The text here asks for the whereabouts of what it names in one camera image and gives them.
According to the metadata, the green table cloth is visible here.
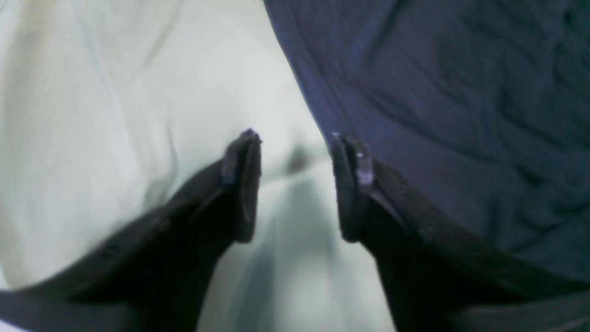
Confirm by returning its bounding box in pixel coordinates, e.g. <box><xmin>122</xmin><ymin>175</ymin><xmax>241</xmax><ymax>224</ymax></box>
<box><xmin>1</xmin><ymin>0</ymin><xmax>395</xmax><ymax>332</ymax></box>

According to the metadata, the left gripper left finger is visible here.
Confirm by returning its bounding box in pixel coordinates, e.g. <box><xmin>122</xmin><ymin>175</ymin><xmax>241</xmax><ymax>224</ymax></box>
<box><xmin>1</xmin><ymin>130</ymin><xmax>261</xmax><ymax>332</ymax></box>

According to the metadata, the dark long-sleeve T-shirt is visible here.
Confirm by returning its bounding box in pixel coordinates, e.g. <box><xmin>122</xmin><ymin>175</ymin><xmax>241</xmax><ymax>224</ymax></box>
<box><xmin>264</xmin><ymin>0</ymin><xmax>590</xmax><ymax>281</ymax></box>

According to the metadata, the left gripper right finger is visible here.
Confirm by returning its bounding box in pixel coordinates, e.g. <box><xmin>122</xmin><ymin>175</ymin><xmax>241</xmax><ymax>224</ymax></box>
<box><xmin>331</xmin><ymin>133</ymin><xmax>589</xmax><ymax>332</ymax></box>

